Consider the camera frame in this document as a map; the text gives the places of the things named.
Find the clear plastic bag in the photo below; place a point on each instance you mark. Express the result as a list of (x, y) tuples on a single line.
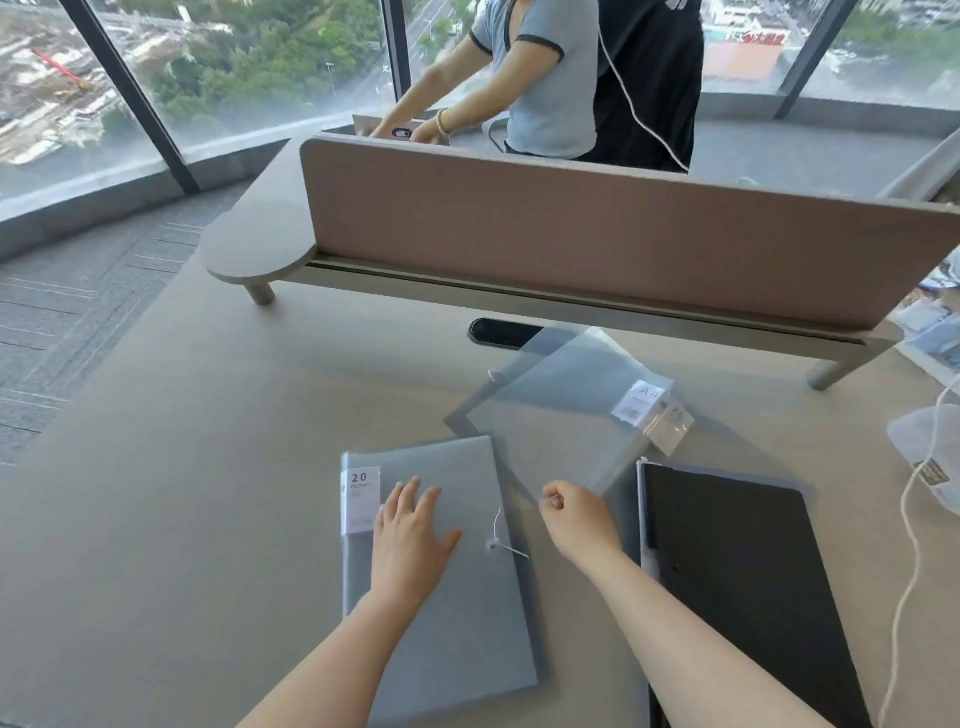
[(926, 457)]

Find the grey document folder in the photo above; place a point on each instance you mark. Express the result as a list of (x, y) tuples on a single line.
[(465, 622)]

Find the black document folder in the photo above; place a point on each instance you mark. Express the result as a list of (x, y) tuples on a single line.
[(742, 570)]

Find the person's left hand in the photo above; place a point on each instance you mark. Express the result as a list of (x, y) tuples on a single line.
[(409, 551)]

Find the person's left forearm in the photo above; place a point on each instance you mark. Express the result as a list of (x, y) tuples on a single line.
[(345, 660)]

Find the pile of printed papers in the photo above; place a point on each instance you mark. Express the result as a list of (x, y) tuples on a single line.
[(934, 337)]

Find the person's right fingers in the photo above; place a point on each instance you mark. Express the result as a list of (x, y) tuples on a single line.
[(559, 499)]

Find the white folder label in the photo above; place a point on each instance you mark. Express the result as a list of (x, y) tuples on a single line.
[(645, 405)]

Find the dark window frame post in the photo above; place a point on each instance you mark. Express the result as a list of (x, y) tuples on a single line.
[(395, 52), (817, 56), (127, 90)]

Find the brown desk divider panel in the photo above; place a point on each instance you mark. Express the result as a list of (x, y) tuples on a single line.
[(600, 232)]

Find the person's left middle finger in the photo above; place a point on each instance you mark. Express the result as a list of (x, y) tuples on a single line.
[(406, 501)]

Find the translucent plastic folder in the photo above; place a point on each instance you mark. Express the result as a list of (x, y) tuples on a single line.
[(555, 420)]

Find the person's left little finger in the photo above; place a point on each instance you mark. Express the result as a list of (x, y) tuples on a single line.
[(379, 521)]

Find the person's left thumb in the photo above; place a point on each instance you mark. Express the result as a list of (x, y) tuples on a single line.
[(445, 547)]

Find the person's right forearm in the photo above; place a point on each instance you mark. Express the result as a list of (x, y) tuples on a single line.
[(690, 645)]

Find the person's right hand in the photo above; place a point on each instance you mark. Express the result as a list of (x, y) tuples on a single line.
[(585, 529)]

